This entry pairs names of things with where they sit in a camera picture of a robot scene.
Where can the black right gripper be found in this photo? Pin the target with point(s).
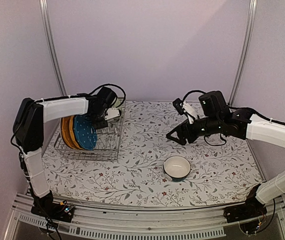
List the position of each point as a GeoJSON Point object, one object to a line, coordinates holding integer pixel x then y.
{"type": "Point", "coordinates": [180, 129]}

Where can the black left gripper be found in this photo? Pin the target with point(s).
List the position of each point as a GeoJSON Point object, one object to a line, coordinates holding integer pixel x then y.
{"type": "Point", "coordinates": [98, 125]}

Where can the pale green mug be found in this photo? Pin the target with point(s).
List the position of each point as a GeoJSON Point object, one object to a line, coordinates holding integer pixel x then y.
{"type": "Point", "coordinates": [117, 103]}

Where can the white inside dark bowl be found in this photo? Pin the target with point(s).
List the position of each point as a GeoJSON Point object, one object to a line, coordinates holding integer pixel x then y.
{"type": "Point", "coordinates": [176, 168]}

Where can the mustard yellow plate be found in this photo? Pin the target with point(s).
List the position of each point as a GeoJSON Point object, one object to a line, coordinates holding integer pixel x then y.
{"type": "Point", "coordinates": [65, 132]}
{"type": "Point", "coordinates": [74, 142]}

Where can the blue bottom plate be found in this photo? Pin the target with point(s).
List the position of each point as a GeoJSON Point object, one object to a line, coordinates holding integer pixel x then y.
{"type": "Point", "coordinates": [84, 132]}

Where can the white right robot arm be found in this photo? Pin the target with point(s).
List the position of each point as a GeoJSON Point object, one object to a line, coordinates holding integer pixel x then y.
{"type": "Point", "coordinates": [254, 127]}

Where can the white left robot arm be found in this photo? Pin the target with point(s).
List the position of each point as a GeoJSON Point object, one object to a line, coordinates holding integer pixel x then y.
{"type": "Point", "coordinates": [28, 131]}

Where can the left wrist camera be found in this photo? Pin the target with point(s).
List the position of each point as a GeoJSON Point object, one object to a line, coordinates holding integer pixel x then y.
{"type": "Point", "coordinates": [112, 113]}

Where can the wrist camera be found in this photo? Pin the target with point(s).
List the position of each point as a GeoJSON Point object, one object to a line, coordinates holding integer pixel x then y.
{"type": "Point", "coordinates": [184, 108]}
{"type": "Point", "coordinates": [112, 113]}

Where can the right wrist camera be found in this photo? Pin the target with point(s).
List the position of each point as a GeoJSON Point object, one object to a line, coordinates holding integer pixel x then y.
{"type": "Point", "coordinates": [184, 108]}

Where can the wire dish rack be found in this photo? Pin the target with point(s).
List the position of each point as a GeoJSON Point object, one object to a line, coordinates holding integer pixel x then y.
{"type": "Point", "coordinates": [107, 145]}

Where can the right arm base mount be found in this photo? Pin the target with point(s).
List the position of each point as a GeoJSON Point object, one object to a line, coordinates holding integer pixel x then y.
{"type": "Point", "coordinates": [251, 208]}

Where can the left aluminium frame post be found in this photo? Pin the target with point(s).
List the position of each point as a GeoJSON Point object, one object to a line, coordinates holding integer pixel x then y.
{"type": "Point", "coordinates": [45, 15]}

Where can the aluminium frame post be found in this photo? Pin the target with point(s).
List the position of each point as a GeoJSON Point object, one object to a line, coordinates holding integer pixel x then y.
{"type": "Point", "coordinates": [45, 15]}
{"type": "Point", "coordinates": [251, 16]}

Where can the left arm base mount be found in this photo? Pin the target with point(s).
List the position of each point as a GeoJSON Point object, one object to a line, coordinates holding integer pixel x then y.
{"type": "Point", "coordinates": [46, 207]}

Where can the aluminium front rail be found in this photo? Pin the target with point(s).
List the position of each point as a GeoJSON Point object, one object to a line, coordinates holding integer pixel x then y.
{"type": "Point", "coordinates": [102, 221]}

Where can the right aluminium frame post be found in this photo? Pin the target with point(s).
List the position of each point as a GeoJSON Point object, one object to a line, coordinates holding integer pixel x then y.
{"type": "Point", "coordinates": [251, 16]}

